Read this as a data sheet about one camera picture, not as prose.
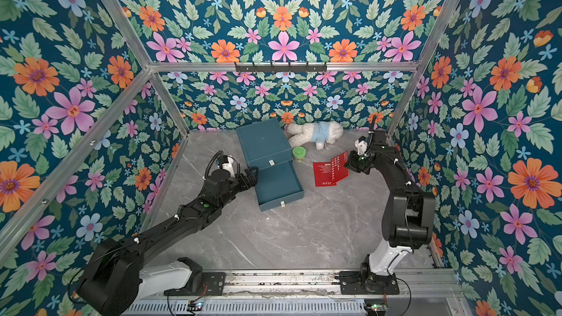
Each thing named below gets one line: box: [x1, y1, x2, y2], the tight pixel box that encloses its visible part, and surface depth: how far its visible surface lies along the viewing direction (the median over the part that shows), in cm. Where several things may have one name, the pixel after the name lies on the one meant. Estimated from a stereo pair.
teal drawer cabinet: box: [235, 117, 305, 213], surface depth 88 cm
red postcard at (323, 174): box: [312, 161, 338, 188], surface depth 106 cm
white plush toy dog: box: [285, 121, 344, 150], surface depth 110 cm
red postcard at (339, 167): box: [330, 150, 350, 183], surface depth 95 cm
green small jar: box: [291, 145, 307, 164], surface depth 107 cm
